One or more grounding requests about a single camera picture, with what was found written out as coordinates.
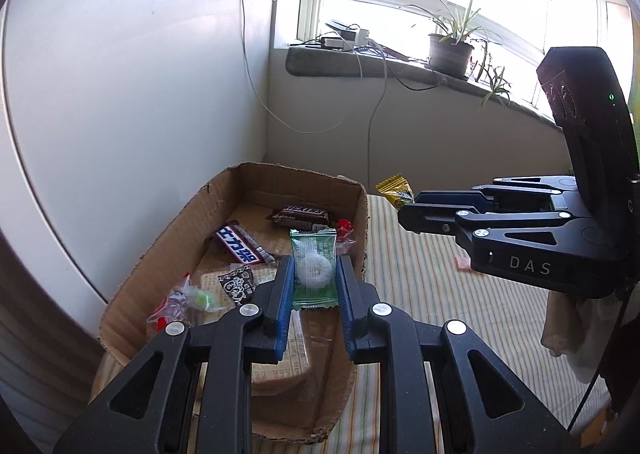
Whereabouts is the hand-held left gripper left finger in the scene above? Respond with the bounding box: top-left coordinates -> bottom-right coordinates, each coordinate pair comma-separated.
52,256 -> 296,454

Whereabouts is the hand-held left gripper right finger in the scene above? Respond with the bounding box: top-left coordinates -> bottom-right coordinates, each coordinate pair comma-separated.
336,255 -> 571,454

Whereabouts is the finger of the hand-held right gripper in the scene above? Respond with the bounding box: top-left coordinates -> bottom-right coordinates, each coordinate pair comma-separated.
398,203 -> 571,235
415,176 -> 576,209

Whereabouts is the green mint candy packet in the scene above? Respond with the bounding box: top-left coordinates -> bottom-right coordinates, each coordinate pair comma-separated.
289,228 -> 338,309

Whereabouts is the yellow green candy packet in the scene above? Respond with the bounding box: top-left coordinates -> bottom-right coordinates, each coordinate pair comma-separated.
376,174 -> 416,211

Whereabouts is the small black snack packet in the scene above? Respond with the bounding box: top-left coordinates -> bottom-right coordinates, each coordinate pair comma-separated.
217,265 -> 257,309

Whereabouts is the brown chocolate bar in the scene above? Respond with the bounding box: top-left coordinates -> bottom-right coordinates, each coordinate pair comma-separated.
215,220 -> 277,265
265,205 -> 333,232

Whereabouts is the red clear snack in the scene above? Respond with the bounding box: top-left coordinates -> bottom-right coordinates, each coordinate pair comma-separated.
146,271 -> 201,335

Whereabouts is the wrapped bread package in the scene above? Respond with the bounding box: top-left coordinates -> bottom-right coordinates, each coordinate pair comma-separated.
192,269 -> 318,397

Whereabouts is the striped table cloth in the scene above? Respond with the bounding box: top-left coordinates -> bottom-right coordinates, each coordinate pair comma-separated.
90,194 -> 613,454

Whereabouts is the red wrapped candy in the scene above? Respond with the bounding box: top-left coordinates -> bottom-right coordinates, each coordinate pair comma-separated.
334,219 -> 357,255

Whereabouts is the green candy in clear wrapper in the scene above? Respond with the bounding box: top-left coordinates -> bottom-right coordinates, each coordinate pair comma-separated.
182,284 -> 226,313

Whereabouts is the potted spider plant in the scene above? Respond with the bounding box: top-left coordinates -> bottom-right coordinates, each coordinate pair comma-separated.
402,0 -> 513,109

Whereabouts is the white cloth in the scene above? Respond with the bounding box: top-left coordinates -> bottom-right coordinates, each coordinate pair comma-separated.
542,286 -> 621,382

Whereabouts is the grey stone window sill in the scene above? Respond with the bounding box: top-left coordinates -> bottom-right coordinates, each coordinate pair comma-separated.
285,44 -> 566,125

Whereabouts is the white ribbed panel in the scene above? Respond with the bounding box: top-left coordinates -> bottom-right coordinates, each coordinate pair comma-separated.
0,324 -> 101,440

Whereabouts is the small brown cardboard box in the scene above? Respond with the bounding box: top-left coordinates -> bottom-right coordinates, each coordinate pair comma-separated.
575,404 -> 618,440

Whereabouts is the white cabinet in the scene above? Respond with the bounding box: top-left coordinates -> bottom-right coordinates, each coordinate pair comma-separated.
0,0 -> 278,335

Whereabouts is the grey cable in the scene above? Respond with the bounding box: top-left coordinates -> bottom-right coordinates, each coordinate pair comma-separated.
365,41 -> 391,182

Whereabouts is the white cable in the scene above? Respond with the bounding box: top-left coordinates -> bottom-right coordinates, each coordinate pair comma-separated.
239,0 -> 388,133

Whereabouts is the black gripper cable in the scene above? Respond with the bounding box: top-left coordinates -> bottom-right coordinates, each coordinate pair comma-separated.
567,284 -> 633,435

